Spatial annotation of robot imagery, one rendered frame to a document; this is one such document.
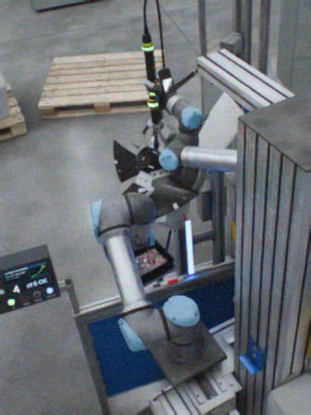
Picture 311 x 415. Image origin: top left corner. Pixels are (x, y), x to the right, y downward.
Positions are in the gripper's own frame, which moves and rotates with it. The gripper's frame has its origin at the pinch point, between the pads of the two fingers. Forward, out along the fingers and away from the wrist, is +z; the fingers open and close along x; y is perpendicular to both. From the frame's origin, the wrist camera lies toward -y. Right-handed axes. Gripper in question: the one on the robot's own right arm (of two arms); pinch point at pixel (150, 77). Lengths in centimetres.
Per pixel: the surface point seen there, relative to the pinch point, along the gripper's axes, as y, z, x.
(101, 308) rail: 81, -32, -49
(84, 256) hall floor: 166, 85, -25
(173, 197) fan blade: 47, -20, -4
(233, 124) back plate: 36, -3, 39
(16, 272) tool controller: 43, -29, -77
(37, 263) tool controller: 42, -30, -68
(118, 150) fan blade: 55, 36, -6
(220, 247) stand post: 120, 2, 34
